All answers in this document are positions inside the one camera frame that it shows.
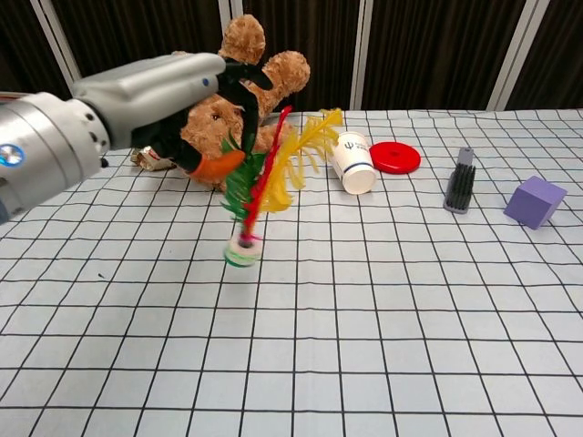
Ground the red round plastic lid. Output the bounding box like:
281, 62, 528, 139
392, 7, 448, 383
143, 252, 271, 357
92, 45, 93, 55
368, 141, 423, 175

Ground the purple foam cube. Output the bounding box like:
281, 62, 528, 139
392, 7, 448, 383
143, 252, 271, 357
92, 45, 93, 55
503, 176, 568, 230

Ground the white partition frame post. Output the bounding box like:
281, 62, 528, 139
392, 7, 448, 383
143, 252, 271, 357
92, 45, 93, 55
217, 0, 245, 36
29, 0, 97, 116
351, 0, 381, 111
486, 0, 550, 111

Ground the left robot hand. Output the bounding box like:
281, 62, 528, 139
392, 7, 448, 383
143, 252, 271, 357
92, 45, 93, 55
71, 51, 274, 178

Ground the crumpled gold foil wrapper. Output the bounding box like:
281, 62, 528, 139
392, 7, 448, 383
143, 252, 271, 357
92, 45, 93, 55
130, 145, 177, 171

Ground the colourful feather shuttlecock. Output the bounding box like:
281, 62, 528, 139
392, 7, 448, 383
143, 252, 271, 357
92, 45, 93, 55
220, 106, 345, 269

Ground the white checked tablecloth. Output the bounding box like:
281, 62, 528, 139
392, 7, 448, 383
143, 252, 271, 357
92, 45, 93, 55
0, 107, 583, 437

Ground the brown teddy bear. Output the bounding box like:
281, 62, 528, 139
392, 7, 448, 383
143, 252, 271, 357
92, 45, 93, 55
179, 14, 312, 188

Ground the grey bristle brush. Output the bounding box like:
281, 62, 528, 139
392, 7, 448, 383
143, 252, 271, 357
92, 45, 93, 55
442, 147, 477, 215

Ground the white paper cup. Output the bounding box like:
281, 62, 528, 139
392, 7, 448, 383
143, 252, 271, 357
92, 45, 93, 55
330, 131, 378, 196

